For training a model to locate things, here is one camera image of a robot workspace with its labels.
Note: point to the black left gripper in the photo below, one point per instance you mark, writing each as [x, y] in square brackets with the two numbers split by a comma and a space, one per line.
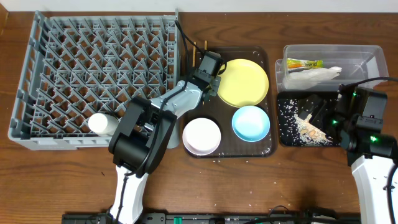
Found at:
[215, 87]

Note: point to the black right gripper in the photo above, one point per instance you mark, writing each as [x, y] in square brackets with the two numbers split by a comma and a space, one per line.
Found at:
[325, 108]

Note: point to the white tissue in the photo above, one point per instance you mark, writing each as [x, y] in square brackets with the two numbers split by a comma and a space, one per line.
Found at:
[309, 78]

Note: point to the green snack wrapper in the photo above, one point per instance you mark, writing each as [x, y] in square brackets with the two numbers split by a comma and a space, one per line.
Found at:
[293, 64]

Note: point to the light blue bowl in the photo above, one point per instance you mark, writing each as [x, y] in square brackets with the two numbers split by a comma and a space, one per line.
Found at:
[251, 123]

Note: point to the white cup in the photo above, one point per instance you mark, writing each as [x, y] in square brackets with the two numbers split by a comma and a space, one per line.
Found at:
[103, 124]

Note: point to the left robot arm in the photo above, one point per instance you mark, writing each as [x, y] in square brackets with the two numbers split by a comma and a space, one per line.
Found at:
[143, 134]

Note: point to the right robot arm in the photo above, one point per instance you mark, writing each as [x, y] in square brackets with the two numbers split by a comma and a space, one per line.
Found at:
[354, 120]

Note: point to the black waste tray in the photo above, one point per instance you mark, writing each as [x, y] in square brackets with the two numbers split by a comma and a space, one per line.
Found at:
[329, 96]

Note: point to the rice and nutshell pile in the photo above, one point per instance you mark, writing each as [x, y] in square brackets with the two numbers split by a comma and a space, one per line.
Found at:
[295, 131]

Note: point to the yellow plate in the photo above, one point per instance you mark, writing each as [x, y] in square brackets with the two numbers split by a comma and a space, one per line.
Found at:
[243, 83]

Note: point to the clear plastic bin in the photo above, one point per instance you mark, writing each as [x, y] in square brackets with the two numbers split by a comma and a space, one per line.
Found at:
[358, 62]

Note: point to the white bowl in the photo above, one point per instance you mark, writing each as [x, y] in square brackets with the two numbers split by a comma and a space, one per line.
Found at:
[201, 136]

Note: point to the grey dish rack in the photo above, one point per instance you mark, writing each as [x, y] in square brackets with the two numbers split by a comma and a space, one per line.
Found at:
[75, 67]

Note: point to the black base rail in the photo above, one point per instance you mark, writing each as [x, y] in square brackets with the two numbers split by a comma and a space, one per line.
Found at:
[164, 218]

